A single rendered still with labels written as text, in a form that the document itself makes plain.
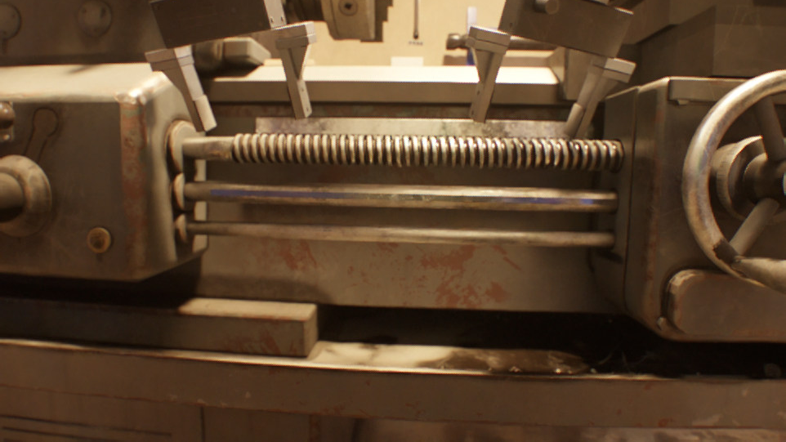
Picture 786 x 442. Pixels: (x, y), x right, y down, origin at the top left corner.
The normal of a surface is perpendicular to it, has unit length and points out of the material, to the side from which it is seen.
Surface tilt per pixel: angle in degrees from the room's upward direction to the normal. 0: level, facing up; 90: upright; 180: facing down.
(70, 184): 90
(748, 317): 90
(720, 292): 90
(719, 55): 90
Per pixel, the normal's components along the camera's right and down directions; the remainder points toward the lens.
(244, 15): -0.11, 0.47
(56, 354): -0.06, 0.07
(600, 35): 0.11, 0.47
